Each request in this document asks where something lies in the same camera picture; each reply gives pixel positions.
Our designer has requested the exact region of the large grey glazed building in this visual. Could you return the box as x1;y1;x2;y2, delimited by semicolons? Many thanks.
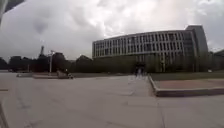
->
91;24;210;74

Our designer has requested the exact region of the distant tower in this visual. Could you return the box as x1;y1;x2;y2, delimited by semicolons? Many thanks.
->
39;45;45;57

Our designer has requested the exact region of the low stone bench block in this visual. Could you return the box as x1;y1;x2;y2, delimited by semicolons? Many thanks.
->
15;69;75;80

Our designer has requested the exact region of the grass strip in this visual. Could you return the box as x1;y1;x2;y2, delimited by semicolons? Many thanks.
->
149;71;224;82

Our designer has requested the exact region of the tall lamp pole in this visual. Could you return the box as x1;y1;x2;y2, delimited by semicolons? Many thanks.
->
48;49;55;74

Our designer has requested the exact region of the group of people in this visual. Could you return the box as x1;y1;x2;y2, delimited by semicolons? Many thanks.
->
135;67;144;78

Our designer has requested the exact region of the grey paved plaza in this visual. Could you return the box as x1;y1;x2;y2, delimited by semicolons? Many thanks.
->
0;71;224;128

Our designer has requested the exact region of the row of dark trees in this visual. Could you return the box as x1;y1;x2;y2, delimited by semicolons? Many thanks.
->
0;52;101;74

